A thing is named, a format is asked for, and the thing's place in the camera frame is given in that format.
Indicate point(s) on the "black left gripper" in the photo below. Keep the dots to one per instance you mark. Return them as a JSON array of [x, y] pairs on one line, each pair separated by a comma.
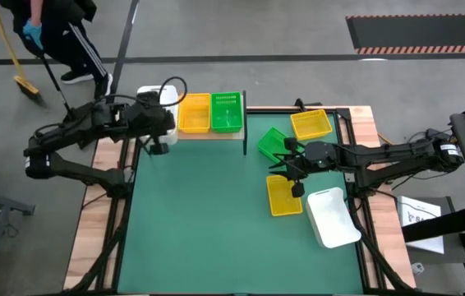
[[154, 119]]

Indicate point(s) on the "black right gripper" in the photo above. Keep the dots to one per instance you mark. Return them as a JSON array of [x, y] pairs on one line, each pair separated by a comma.
[[319, 156]]

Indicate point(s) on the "yellow plastic basket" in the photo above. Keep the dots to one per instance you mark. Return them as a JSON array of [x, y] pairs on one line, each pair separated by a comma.
[[310, 124], [194, 113], [282, 201]]

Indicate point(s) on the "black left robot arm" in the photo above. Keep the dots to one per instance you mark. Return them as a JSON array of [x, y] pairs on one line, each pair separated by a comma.
[[72, 123]]

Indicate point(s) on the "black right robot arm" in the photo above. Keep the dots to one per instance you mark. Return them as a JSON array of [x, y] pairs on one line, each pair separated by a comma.
[[401, 154]]

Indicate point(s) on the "green table mat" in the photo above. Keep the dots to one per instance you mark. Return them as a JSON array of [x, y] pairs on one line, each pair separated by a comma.
[[199, 205]]

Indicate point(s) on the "paper sheet at right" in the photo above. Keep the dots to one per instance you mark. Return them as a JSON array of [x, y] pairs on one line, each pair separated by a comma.
[[405, 205]]

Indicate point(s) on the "person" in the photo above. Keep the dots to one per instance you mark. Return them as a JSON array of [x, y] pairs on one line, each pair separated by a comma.
[[64, 33]]

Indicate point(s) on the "yellow broom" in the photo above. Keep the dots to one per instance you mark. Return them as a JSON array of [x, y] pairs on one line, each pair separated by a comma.
[[27, 86]]

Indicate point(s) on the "black power adapter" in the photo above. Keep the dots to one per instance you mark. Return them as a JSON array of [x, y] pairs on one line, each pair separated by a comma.
[[434, 132]]

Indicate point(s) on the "person's hand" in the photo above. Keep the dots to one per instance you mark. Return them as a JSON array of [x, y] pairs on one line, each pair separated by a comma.
[[33, 32]]

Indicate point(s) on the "black metal beam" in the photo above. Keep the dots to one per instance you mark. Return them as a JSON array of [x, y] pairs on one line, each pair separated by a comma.
[[446, 224]]

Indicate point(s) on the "black hazard-striped floor mat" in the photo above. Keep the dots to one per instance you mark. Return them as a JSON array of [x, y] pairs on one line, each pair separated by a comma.
[[421, 33]]

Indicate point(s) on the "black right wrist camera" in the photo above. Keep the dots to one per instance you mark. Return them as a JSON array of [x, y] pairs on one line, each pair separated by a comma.
[[297, 190]]

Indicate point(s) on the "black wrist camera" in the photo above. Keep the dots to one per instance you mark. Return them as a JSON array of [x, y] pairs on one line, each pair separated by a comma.
[[297, 190], [159, 149]]

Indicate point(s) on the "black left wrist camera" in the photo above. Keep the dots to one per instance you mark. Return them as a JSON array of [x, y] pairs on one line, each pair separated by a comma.
[[159, 149]]

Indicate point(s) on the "black aluminium table frame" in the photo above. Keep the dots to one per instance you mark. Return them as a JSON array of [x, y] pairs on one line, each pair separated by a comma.
[[269, 110]]

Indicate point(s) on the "black clamp bracket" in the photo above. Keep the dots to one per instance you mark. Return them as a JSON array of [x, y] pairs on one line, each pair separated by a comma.
[[300, 104]]

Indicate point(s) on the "small white bracket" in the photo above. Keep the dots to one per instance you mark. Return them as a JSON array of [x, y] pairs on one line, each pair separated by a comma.
[[417, 269]]

